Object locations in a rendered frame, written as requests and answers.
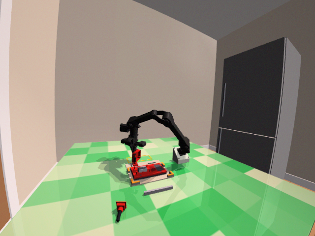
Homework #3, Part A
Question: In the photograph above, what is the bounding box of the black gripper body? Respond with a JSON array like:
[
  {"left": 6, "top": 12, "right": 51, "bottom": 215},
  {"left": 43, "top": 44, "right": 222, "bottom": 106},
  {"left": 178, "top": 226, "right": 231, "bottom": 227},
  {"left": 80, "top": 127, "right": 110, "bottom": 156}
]
[{"left": 121, "top": 134, "right": 146, "bottom": 148}]

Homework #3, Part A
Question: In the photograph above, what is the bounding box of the grey long bar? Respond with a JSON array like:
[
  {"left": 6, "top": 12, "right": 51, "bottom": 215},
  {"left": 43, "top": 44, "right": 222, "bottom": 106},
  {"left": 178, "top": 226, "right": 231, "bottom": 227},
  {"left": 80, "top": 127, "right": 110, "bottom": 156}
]
[{"left": 144, "top": 185, "right": 173, "bottom": 195}]

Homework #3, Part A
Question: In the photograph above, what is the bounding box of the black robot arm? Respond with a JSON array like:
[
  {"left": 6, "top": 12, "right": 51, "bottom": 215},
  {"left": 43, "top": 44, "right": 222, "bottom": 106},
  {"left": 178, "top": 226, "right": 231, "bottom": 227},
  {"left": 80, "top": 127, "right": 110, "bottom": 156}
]
[{"left": 120, "top": 110, "right": 190, "bottom": 156}]

